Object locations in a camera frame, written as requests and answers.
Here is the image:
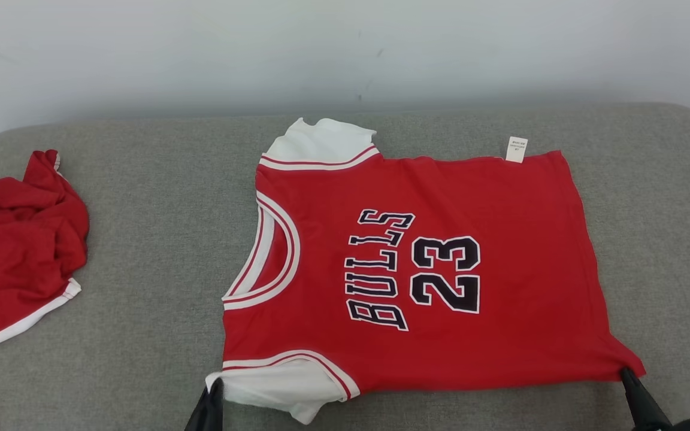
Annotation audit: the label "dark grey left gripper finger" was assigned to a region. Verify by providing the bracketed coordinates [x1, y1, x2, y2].
[184, 377, 226, 431]

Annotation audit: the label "red shorts with white trim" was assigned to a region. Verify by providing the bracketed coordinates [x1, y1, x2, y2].
[0, 150, 90, 357]

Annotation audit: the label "red Bulls 23 jersey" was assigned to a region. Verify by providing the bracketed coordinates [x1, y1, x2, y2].
[204, 117, 646, 426]

